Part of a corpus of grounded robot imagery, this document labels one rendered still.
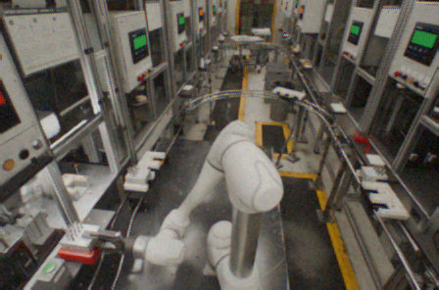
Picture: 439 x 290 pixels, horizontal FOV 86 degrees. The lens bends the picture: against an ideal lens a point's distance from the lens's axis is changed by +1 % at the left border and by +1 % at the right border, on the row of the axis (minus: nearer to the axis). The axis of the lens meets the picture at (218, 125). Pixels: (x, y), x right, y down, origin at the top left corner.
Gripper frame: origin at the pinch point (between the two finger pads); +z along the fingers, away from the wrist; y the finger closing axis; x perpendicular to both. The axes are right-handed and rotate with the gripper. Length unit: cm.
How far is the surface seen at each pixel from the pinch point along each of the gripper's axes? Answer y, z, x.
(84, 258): -3.9, -0.1, 6.3
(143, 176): -5.9, -2.8, -47.2
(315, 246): -92, -135, -79
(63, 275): -1.7, 2.5, 14.9
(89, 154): -1, 37, -56
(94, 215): -8.3, 11.5, -17.5
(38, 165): 37.3, 13.5, -2.0
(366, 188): -7, -143, -65
